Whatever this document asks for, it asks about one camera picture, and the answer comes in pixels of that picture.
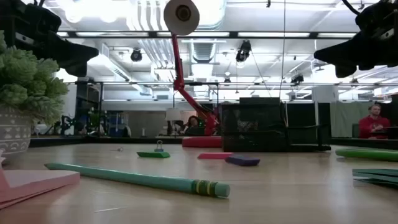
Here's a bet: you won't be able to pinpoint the black mesh desk organizer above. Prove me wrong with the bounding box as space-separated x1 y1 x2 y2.
221 102 332 153

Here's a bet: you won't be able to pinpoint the dark green note pad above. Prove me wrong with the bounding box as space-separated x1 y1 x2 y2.
351 168 398 189

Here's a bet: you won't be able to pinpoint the purple eraser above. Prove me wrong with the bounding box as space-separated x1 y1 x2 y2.
224 154 261 167

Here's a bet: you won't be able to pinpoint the black partition panel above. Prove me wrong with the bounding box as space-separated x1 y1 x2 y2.
239 96 332 138

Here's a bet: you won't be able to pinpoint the green curtain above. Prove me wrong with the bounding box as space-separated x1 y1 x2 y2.
330 101 374 139

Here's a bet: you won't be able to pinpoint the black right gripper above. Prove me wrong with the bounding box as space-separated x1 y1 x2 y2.
313 0 398 78

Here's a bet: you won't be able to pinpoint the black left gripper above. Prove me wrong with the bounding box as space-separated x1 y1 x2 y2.
0 0 100 78

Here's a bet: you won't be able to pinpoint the blue storage bins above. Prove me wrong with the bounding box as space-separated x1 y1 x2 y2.
105 111 130 138

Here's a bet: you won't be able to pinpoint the green eraser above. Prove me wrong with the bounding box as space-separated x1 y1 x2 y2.
136 151 171 159

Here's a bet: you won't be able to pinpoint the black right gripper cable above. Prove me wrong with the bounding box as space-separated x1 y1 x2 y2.
341 0 362 16

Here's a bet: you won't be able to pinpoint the red desk lamp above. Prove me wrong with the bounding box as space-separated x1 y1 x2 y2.
164 0 223 149

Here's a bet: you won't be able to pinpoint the pink sticky note pad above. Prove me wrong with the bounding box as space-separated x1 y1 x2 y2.
0 148 81 210

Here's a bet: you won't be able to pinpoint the potted green succulent plant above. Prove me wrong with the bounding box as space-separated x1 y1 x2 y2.
0 29 70 162

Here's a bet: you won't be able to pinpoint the pink eraser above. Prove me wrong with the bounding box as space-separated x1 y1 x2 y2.
197 152 234 160

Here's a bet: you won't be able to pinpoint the black shelving rack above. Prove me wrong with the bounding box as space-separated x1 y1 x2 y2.
74 81 103 137

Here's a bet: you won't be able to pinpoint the black ceiling spotlight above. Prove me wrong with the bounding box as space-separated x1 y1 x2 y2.
235 39 252 63
290 73 305 85
130 48 143 62

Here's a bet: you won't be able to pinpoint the person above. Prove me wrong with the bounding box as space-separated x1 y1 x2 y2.
185 114 201 136
358 103 392 140

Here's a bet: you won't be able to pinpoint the teal pencil with eraser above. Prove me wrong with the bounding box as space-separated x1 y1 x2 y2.
44 162 231 198

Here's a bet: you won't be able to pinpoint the black metal table frame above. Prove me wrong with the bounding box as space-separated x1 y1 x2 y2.
29 136 398 149

